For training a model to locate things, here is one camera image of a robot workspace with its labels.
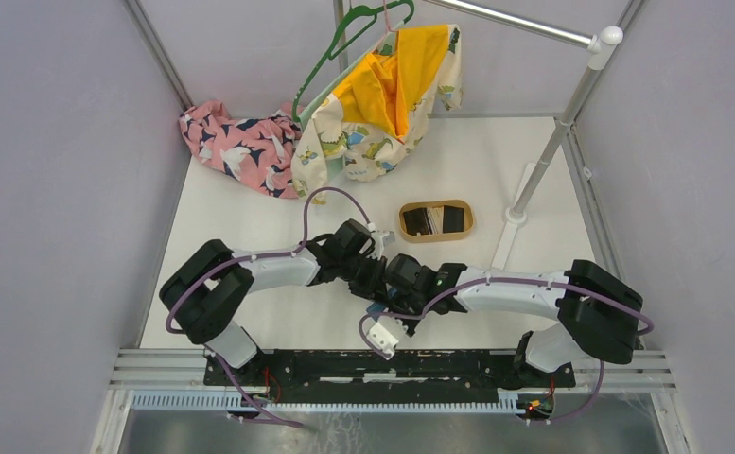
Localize black cards in tray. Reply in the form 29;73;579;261
400;205;466;236

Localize white slotted cable duct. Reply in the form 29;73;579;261
131;390;524;415

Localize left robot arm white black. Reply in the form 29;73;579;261
158;219;394;386

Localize teal card holder wallet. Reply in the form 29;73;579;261
365;288;397;314

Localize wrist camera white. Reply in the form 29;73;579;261
367;318;405;359
367;222;395;259

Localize pink patterned cloth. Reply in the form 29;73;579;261
178;100;302;199

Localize mint green cloth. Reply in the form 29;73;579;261
298;31;399;177

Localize silver clothes rack pole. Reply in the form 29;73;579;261
429;0;625;271

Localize oval wooden tray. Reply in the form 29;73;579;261
398;199;475;243

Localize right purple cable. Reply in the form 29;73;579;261
358;275;656;425

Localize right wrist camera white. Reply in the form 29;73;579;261
367;318;405;359

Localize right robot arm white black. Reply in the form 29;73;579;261
383;254;653;386

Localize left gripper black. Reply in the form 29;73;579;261
339;253;390;306

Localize dinosaur print yellow jacket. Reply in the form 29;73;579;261
290;24;464;203

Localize purple cable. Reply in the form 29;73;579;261
358;275;656;425
165;186;375;429

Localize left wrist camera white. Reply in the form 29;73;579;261
367;222;395;259

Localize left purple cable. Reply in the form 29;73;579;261
165;186;375;429

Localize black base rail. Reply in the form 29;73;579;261
233;349;576;404

